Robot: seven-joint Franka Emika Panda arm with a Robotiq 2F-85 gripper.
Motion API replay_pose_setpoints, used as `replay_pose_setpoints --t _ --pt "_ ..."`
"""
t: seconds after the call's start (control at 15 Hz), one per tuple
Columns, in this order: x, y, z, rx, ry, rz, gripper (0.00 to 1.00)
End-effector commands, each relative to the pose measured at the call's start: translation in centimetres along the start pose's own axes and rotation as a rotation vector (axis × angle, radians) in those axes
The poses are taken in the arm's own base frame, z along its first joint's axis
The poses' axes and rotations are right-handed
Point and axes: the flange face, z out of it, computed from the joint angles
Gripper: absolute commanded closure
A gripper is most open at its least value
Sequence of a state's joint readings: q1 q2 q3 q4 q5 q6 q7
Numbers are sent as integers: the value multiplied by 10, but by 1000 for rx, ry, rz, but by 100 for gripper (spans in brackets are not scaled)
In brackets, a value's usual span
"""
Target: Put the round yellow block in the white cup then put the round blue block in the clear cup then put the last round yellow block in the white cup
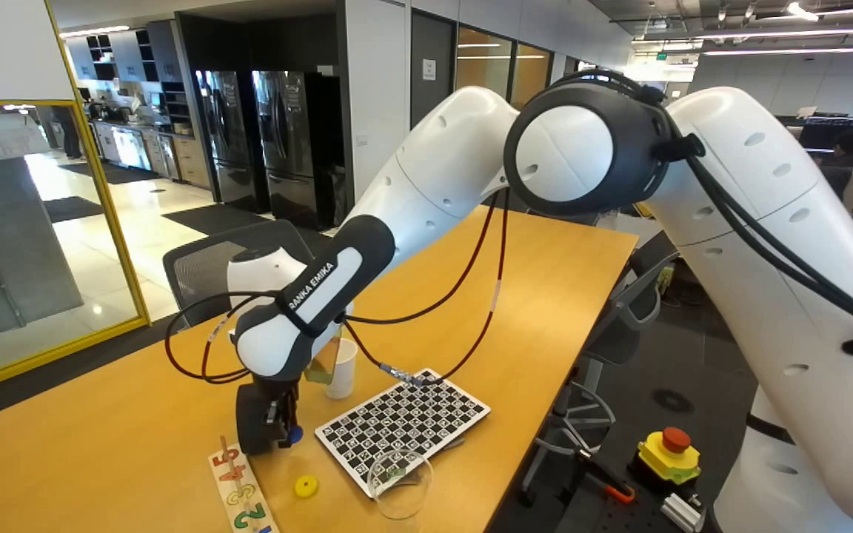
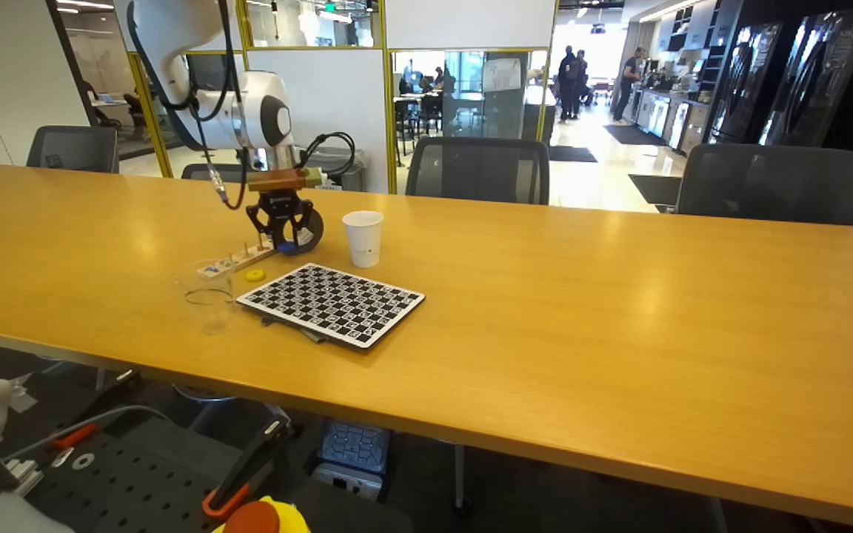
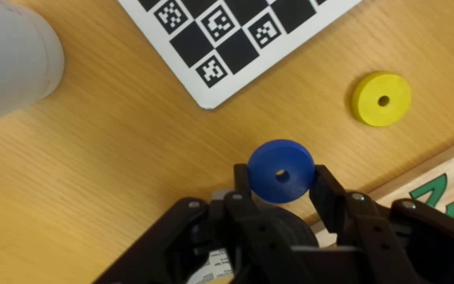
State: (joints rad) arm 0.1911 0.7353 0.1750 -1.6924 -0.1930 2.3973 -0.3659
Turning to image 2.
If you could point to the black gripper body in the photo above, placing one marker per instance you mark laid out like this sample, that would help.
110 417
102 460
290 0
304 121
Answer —
277 201

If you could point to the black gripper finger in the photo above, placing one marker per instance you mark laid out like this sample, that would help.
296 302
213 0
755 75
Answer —
258 226
301 229

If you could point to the round blue block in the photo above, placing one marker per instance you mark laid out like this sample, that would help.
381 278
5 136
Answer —
290 247

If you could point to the round yellow block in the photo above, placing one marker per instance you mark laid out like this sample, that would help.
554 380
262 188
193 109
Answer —
256 272

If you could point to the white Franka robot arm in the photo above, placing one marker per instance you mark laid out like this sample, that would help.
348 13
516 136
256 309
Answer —
264 120

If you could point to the white paper cup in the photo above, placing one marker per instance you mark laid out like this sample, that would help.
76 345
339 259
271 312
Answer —
363 241

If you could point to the clear plastic cup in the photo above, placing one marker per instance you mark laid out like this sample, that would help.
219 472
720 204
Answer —
212 296

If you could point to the black tape roll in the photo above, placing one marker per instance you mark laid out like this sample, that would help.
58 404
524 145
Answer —
316 229

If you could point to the wooden number puzzle strip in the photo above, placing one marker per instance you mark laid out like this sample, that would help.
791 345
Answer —
230 263

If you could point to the grey waste bin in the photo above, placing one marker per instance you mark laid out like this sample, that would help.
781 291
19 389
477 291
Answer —
350 175

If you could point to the checkered marker calibration board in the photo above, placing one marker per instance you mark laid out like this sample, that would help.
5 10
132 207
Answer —
333 300

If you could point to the yellow framed glass partition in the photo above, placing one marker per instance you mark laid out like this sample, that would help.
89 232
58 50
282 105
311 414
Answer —
385 99

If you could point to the blue patterned box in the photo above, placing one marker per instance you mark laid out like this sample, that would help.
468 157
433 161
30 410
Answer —
357 451

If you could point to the black orange bar clamp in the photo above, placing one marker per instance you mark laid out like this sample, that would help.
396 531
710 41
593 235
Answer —
243 475

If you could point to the yellow red emergency stop button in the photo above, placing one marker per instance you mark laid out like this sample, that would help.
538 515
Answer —
267 520

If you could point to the person in dark clothes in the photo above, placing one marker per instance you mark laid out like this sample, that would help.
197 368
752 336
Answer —
566 84
633 84

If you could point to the black glass door refrigerator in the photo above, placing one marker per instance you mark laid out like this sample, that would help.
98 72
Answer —
741 78
822 75

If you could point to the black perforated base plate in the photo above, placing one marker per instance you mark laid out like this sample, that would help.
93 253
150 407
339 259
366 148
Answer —
139 484

